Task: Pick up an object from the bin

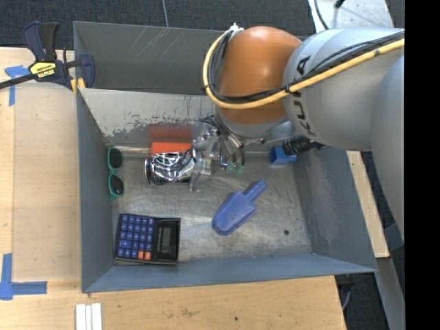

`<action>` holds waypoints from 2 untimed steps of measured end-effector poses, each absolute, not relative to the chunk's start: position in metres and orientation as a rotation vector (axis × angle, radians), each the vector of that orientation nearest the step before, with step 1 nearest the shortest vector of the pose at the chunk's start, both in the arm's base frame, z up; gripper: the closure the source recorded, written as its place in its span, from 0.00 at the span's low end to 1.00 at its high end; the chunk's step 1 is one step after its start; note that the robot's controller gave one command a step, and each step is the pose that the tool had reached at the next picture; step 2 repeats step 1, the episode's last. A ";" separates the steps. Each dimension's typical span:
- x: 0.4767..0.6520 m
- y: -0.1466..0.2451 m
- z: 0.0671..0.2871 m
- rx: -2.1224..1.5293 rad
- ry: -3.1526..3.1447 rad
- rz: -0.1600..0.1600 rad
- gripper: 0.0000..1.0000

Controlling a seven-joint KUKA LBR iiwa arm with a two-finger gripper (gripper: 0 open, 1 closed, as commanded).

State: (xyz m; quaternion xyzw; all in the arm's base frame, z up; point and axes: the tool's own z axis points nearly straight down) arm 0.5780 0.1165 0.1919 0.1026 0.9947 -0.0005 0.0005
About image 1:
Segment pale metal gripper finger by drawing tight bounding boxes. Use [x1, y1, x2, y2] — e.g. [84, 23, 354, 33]
[188, 170, 206, 193]

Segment crushed black and silver can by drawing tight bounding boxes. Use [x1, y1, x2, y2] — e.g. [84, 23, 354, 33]
[144, 151, 197, 186]

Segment orange box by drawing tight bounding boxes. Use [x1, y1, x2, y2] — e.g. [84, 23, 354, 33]
[149, 141, 193, 156]

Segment blue plastic scoop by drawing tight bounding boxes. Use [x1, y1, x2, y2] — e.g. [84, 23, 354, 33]
[210, 179, 269, 237]

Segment blue plastic block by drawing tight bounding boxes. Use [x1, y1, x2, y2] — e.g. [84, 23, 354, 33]
[269, 146, 298, 166]

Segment black calculator with blue keys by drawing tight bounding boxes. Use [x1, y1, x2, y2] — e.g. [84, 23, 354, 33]
[113, 212, 182, 266]

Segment green sunglasses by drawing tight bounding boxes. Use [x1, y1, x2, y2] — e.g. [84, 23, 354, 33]
[106, 146, 126, 201]

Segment grey metal bin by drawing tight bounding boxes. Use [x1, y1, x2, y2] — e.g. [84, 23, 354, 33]
[72, 21, 379, 294]

